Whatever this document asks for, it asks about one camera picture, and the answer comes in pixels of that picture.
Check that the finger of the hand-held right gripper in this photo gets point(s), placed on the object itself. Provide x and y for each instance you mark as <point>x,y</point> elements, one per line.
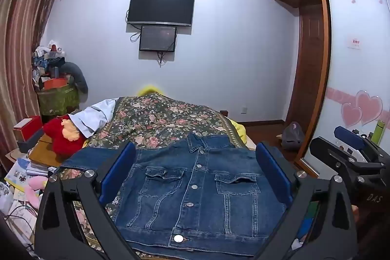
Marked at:
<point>347,134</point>
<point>329,153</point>

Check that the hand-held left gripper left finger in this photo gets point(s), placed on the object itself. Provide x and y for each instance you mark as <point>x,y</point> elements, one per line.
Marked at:
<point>118,176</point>

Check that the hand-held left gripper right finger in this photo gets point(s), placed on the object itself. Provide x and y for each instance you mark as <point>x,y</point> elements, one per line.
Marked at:
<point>274,173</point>

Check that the blue denim jacket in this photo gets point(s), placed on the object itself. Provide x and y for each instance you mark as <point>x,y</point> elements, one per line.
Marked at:
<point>189,187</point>

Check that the green bottle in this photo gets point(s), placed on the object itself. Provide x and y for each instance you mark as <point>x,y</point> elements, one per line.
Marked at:
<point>378,132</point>

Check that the grey bag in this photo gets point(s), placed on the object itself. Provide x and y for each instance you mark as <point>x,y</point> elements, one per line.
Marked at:
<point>293,138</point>

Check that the yellow bed sheet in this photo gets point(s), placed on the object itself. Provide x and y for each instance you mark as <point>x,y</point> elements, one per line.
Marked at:
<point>239,130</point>

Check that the white cloth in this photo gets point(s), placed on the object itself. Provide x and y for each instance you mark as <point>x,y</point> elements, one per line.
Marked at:
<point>91,116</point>

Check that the red plush toy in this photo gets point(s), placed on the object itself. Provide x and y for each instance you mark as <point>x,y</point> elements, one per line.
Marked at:
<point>59,139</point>

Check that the dark floral blanket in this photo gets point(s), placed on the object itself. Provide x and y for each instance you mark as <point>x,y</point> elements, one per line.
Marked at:
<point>164,120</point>

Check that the brown wooden door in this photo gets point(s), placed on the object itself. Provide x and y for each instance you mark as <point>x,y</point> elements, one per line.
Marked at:
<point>309,65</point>

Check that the pink plush toy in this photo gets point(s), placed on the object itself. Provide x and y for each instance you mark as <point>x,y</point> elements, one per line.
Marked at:
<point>36,190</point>

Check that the yellow pillow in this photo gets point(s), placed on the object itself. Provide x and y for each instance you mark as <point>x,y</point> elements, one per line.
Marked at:
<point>149,90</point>

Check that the stack of books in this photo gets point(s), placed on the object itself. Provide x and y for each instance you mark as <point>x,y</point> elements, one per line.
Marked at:
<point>21,171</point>

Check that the red box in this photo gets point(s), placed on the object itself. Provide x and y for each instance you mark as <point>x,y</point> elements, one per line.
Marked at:
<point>27,127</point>

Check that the grey pillow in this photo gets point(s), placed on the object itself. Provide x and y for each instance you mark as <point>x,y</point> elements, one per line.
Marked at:
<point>77,77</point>

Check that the orange box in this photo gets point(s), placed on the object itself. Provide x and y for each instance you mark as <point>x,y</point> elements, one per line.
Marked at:
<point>54,84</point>

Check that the pile of clutter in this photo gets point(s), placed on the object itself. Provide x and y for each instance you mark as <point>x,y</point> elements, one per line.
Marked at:
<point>47,60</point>

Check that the striped brown curtain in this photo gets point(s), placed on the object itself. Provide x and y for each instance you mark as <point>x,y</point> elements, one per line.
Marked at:
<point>21,49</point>

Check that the white wall socket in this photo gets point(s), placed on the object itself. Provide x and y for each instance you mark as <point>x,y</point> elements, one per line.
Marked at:
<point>243,109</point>

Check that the wooden bed post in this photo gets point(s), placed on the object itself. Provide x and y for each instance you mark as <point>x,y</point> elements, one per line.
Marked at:
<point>224,112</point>

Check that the white wall switch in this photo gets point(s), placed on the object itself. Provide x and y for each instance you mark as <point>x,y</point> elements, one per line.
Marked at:
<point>354,43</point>

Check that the small black wall monitor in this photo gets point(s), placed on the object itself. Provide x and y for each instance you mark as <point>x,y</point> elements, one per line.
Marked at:
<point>157,38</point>

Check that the black wall television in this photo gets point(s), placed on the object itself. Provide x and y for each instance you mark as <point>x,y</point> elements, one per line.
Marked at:
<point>161,7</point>

